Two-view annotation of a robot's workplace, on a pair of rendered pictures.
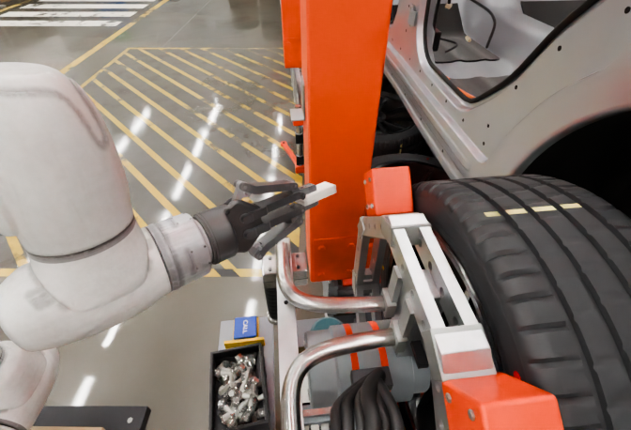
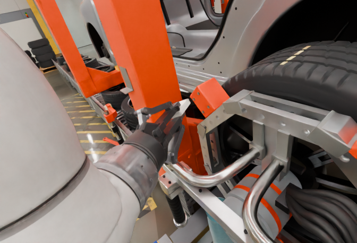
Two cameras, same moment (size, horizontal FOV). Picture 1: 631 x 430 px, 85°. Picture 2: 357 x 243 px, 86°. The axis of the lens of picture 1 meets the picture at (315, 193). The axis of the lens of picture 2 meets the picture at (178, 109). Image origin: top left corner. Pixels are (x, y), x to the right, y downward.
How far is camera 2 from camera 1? 0.24 m
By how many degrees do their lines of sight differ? 22
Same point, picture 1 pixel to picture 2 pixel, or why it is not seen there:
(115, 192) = (66, 116)
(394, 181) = (212, 87)
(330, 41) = (135, 30)
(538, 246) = (320, 61)
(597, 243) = (336, 50)
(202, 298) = not seen: outside the picture
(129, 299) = (117, 234)
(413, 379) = not seen: hidden behind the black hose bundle
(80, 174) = (27, 90)
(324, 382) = not seen: hidden behind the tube
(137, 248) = (102, 177)
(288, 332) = (219, 206)
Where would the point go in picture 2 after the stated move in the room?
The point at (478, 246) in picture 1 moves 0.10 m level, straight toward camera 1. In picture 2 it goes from (294, 77) to (320, 98)
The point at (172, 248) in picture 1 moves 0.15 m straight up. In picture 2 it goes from (126, 169) to (66, 48)
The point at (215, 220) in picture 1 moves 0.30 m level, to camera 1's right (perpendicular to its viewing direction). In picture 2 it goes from (141, 138) to (270, 71)
